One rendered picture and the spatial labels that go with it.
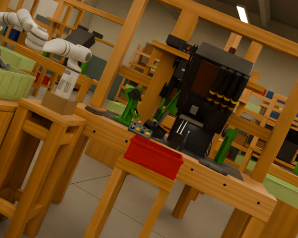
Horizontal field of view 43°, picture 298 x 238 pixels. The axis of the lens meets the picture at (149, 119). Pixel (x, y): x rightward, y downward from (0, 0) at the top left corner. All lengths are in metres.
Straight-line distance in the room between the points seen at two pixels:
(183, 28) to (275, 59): 9.88
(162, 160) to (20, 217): 0.90
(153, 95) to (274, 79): 9.88
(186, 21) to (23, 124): 1.47
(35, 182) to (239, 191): 1.21
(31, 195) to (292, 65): 11.13
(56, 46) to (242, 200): 1.41
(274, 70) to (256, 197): 10.45
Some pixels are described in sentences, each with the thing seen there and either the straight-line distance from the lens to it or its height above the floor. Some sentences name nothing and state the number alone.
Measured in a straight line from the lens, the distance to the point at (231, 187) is 2.40.
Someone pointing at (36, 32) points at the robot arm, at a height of 1.24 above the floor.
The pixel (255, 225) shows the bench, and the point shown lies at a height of 0.70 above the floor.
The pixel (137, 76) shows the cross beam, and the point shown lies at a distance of 3.11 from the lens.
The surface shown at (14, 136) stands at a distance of 2.35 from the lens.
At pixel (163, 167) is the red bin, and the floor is 0.84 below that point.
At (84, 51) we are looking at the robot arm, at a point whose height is 1.25.
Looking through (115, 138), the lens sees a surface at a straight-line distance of 2.43.
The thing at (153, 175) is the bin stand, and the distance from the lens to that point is 2.07.
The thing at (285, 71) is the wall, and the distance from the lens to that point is 12.72.
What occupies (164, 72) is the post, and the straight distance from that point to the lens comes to 2.99.
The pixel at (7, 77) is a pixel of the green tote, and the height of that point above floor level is 0.92.
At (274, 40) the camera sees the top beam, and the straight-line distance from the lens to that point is 3.03.
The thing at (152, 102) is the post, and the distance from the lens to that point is 2.99.
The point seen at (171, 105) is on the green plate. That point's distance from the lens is 2.60.
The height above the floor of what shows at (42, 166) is 0.55.
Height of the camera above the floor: 1.25
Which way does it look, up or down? 5 degrees down
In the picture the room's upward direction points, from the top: 24 degrees clockwise
